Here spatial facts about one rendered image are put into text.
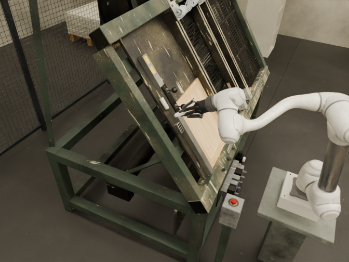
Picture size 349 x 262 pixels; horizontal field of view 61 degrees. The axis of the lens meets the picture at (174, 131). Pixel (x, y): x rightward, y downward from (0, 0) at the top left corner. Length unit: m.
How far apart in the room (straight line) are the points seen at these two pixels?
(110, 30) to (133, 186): 1.12
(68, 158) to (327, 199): 1.85
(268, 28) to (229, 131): 4.66
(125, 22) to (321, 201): 1.52
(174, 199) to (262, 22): 4.48
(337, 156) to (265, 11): 4.48
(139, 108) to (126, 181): 0.72
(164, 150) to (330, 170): 0.93
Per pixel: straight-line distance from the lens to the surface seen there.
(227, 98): 1.53
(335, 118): 1.61
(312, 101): 1.69
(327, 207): 1.98
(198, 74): 2.30
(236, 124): 1.48
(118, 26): 1.70
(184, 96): 2.09
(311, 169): 2.09
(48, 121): 2.37
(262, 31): 6.05
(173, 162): 1.83
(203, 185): 2.08
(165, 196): 2.13
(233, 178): 2.34
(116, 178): 2.27
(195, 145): 2.02
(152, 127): 1.73
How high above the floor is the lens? 2.46
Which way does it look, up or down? 39 degrees down
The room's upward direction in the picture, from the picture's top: 2 degrees clockwise
